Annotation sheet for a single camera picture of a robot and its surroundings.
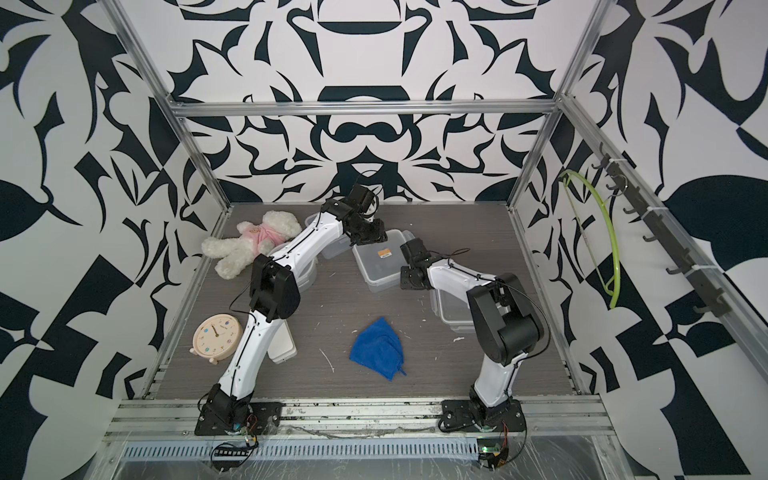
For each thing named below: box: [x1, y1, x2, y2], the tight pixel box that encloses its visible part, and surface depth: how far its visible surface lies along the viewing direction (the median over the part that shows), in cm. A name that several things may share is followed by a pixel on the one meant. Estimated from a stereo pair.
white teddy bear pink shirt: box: [201, 211, 302, 280], surface depth 100 cm
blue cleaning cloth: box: [350, 316, 407, 381], surface depth 83 cm
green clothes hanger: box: [560, 170, 621, 310], surface depth 71 cm
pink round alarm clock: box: [189, 314, 243, 365], surface depth 87 cm
